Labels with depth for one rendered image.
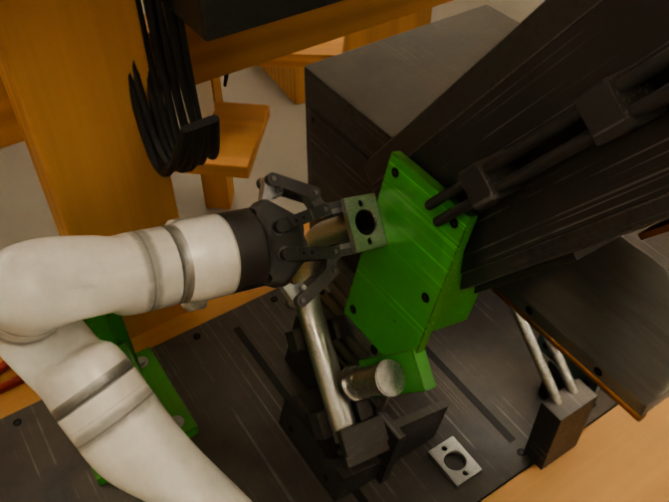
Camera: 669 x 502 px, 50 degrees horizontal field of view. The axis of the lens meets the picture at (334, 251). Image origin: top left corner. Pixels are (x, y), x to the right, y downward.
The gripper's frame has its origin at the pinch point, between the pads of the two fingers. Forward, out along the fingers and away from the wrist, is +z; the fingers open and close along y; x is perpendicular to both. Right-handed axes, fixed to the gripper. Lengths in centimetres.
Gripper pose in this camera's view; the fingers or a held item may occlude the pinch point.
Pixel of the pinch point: (344, 227)
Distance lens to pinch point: 73.5
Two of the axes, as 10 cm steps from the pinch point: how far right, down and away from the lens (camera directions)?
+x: -5.4, 1.4, 8.3
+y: -2.3, -9.7, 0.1
